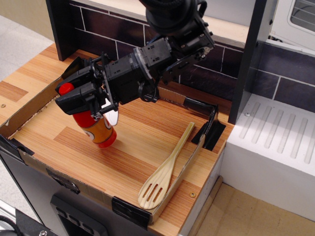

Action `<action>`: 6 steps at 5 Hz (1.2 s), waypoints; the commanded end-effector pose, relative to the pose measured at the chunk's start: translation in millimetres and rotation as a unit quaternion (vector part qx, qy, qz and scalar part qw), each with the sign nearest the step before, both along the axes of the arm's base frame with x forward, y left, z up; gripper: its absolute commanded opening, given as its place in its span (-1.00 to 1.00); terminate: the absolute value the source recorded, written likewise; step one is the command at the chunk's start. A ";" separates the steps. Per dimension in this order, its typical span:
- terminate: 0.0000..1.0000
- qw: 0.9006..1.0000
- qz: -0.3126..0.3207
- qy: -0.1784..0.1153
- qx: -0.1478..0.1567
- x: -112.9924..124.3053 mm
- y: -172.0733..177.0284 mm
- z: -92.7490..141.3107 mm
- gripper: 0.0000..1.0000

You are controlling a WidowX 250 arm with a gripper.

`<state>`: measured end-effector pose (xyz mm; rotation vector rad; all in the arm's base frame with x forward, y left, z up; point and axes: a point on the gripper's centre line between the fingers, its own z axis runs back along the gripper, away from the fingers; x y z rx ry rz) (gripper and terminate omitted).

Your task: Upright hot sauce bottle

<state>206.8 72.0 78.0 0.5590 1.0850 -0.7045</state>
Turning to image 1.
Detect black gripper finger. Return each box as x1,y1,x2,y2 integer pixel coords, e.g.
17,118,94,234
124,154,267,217
56,82,105,115
61,57,92,83

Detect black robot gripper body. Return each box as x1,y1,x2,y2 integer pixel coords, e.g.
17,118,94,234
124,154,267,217
88,51,154,114

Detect red hot sauce bottle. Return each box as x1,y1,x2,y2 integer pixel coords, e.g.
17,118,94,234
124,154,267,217
58,83,117,148

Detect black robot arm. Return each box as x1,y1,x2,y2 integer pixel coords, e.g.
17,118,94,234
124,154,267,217
56,0,214,118

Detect light wooden shelf board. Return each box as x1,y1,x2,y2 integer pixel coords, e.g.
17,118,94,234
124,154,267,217
71,0,249,49

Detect wooden slotted spatula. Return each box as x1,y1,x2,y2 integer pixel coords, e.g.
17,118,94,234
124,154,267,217
138,122,195,210

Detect black oven control panel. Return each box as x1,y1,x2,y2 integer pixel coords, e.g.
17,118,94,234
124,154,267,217
50,195,108,236

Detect black device bottom left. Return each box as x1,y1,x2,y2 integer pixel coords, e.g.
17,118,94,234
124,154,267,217
0,210,56,236

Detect white ridged sink drainboard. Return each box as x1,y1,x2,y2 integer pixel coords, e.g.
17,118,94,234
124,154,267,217
220,95,315,220

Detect white appliance with vent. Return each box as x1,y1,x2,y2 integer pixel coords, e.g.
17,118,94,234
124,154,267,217
270,0,315,51

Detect yellow handled toy knife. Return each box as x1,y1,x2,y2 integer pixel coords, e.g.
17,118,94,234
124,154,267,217
104,110,119,126

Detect black shelf post left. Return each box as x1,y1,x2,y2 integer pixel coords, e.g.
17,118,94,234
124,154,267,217
46,0,79,61

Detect black shelf post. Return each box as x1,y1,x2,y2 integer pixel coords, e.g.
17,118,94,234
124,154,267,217
228,0,278,124
46,0,79,61

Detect black shelf post right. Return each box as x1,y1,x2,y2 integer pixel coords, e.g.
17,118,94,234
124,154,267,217
228,0,278,124

